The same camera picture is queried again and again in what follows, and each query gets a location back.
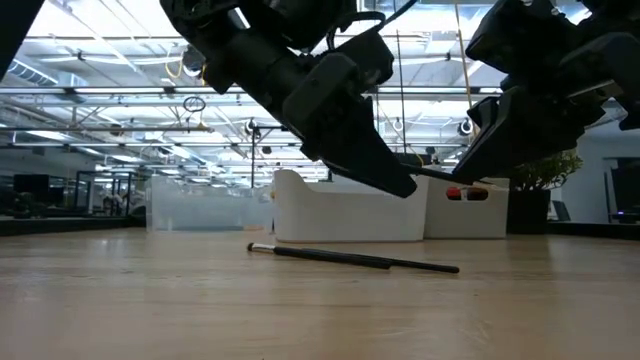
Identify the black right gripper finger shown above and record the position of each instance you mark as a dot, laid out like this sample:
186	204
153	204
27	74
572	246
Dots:
530	130

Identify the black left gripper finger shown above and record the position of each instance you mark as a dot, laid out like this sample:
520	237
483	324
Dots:
345	135

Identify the red-orange paint bottle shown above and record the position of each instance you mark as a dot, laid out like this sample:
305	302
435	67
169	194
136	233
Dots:
453	193

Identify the small potted green plant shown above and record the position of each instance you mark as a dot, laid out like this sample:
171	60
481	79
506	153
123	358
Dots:
540	172

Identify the white plastic bin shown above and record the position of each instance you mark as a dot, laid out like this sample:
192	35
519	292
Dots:
350	215

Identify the grey plastic bin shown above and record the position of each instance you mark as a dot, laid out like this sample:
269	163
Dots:
465	220

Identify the clear plastic bin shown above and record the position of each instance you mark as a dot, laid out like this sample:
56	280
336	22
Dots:
200	205

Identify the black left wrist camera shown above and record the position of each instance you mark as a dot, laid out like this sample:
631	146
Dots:
370	62

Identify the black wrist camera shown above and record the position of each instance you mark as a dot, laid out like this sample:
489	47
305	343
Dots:
520	35
370	62

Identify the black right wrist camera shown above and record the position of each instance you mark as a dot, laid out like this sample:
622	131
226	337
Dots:
520	35

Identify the dark wall monitor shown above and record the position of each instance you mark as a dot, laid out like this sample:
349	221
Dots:
625	190

